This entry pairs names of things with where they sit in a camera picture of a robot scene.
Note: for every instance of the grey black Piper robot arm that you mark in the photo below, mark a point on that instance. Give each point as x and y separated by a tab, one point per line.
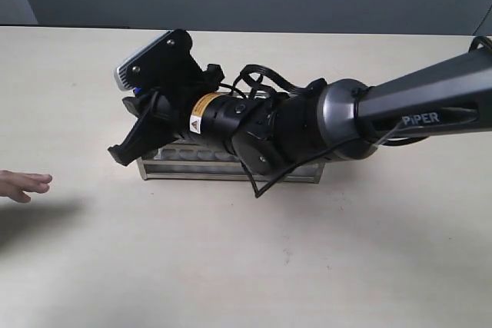
352	119

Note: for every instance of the stainless steel test tube rack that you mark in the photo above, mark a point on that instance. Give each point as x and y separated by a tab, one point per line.
215	166

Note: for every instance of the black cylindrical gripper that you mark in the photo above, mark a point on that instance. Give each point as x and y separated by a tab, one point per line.
211	119

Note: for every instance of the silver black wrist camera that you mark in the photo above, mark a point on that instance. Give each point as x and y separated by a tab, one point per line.
164	65

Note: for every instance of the person's bare hand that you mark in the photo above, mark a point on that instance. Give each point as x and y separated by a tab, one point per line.
17	185

